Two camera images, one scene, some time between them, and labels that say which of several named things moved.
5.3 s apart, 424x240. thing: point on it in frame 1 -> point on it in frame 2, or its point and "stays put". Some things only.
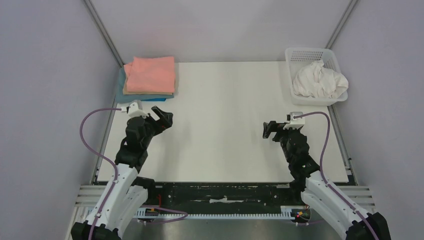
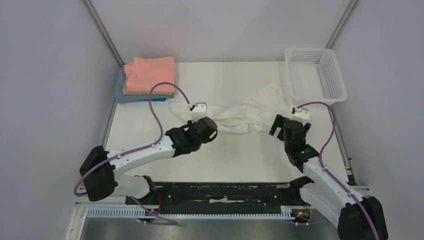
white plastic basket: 296,57 stays put
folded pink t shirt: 150,74 stays put
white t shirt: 316,80 -> 249,113
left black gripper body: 153,127 -> 208,140
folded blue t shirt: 125,98 stays put
